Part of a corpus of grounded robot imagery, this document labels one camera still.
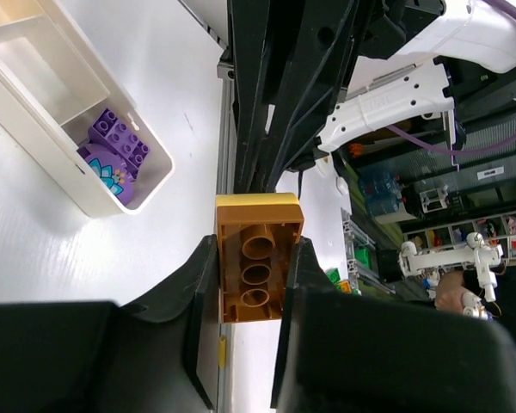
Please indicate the purple lego plate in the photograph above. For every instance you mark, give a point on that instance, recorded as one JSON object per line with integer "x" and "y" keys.
{"x": 110, "y": 131}

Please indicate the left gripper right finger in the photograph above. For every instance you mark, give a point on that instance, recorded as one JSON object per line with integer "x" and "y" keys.
{"x": 340, "y": 352}

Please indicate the white compartment tray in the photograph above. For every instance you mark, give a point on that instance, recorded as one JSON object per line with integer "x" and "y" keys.
{"x": 53, "y": 86}

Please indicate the purple flower lego block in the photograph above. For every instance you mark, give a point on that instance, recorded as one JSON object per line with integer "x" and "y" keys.
{"x": 111, "y": 169}

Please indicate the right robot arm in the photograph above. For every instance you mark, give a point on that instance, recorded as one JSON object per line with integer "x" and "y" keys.
{"x": 399, "y": 72}

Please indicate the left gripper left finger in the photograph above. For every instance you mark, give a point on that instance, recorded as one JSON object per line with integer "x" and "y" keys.
{"x": 157, "y": 353}

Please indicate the aluminium front rail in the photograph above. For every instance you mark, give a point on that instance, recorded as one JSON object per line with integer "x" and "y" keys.
{"x": 223, "y": 215}

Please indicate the water bottles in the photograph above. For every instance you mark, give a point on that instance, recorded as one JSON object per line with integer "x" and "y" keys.
{"x": 384, "y": 201}

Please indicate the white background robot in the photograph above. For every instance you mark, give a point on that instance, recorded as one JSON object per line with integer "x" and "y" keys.
{"x": 482, "y": 255}

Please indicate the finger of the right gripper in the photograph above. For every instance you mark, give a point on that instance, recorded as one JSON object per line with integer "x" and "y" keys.
{"x": 324, "y": 55}
{"x": 252, "y": 32}

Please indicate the brown lego brick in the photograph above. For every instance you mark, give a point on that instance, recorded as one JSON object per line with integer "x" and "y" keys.
{"x": 257, "y": 256}

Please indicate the pale yellow lego brick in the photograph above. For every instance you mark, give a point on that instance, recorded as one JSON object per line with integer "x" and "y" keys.
{"x": 245, "y": 200}

